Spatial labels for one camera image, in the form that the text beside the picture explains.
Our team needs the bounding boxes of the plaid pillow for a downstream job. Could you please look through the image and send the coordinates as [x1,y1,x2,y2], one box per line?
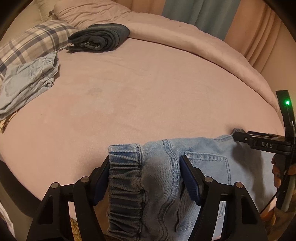
[0,20,79,80]

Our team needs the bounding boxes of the blue-grey curtain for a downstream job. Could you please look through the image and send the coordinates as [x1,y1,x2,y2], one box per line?
[162,0,241,41]

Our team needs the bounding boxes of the folded dark blue pants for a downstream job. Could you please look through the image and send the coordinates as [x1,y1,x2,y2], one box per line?
[67,23,130,53]

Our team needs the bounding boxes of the person's right forearm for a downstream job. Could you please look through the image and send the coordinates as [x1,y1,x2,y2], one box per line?
[260,204,295,241]

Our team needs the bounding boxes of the person's right hand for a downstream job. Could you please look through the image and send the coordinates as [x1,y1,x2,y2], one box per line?
[271,153,288,189]

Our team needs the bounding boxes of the pink pillow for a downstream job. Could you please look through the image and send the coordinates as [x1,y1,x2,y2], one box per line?
[54,0,131,29]

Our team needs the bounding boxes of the yellow patterned cloth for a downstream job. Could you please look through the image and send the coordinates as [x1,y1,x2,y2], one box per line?
[0,111,18,134]

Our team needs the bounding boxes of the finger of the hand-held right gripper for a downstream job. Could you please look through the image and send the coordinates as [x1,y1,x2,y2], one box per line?
[232,128,253,146]

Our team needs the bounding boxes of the white pillow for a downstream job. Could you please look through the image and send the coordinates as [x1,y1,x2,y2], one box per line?
[30,0,57,24]

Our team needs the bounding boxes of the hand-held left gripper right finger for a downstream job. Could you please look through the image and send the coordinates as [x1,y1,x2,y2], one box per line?
[179,155,270,241]

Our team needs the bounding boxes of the woven rug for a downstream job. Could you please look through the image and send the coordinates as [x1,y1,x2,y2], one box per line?
[69,217,110,241]

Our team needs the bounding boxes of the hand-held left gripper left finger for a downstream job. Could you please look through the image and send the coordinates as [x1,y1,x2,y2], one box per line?
[26,155,110,241]

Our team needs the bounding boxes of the pink curtain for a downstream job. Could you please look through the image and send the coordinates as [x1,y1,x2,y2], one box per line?
[129,0,165,17]
[227,0,288,77]

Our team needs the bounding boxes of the bed with pink sheet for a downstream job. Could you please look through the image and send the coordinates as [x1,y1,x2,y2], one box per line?
[0,35,288,241]

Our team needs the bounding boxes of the folded pale blue pants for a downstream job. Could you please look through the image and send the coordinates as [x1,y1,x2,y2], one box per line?
[0,51,60,120]

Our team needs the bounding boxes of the light blue denim pants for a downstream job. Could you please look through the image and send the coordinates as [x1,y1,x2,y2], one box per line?
[107,134,278,241]

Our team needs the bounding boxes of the pink comforter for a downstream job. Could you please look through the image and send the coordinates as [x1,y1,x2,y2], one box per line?
[125,10,281,112]

